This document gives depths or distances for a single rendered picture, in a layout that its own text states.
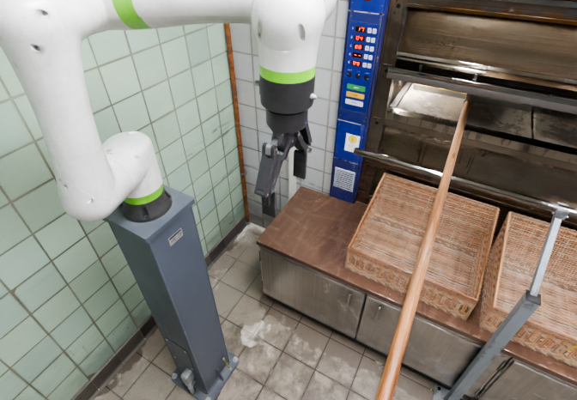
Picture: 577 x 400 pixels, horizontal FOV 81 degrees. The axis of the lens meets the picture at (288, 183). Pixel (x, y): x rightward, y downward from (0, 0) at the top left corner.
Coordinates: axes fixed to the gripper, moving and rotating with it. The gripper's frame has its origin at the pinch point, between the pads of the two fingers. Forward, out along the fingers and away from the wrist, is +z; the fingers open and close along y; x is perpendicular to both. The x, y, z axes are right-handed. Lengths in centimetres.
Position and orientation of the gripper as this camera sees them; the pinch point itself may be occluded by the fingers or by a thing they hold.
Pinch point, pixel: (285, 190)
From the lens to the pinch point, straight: 72.7
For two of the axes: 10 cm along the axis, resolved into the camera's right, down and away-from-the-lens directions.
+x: 8.9, 3.1, -3.4
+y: -4.6, 5.7, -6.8
